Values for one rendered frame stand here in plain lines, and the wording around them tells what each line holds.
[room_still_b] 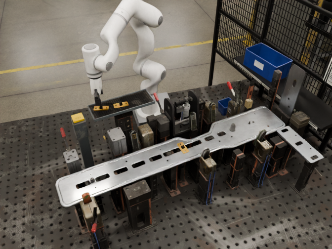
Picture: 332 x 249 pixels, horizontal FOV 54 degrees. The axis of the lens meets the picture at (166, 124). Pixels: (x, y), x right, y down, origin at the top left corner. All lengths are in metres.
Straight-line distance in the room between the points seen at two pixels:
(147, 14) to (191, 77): 2.39
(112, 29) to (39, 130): 1.13
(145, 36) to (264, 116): 0.89
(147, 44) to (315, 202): 1.38
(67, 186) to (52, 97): 2.40
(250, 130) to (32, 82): 3.07
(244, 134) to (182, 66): 2.52
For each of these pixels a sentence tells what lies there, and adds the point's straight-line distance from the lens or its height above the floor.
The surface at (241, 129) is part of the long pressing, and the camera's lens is 2.01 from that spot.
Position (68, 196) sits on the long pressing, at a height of 1.00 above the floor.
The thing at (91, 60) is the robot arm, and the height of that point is 1.50.
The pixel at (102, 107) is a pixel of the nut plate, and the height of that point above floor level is 1.17.
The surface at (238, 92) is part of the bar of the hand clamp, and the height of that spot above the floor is 1.13.
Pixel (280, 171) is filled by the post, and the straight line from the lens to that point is 2.24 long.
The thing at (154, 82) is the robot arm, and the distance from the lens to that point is 2.13.
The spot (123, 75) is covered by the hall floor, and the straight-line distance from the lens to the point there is 4.22.
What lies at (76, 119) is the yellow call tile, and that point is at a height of 1.16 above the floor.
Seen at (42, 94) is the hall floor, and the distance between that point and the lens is 4.14.
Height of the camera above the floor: 2.35
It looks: 43 degrees down
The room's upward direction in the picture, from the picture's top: straight up
